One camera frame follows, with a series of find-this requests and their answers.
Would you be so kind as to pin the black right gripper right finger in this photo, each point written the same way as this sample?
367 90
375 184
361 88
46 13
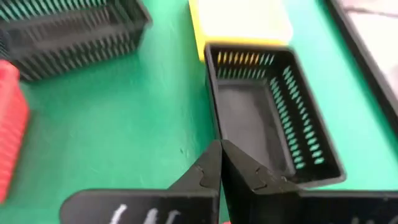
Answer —
264 207

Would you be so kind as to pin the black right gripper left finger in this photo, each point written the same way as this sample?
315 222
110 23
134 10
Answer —
186 207

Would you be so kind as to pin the small black plastic basket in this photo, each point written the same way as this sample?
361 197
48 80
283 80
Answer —
248 118

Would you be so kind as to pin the small yellow plastic basket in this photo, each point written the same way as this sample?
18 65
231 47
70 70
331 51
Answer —
242 21

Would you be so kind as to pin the large black plastic basket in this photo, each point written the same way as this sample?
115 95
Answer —
62 37

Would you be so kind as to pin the large red plastic basket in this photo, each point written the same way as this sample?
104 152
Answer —
12 124

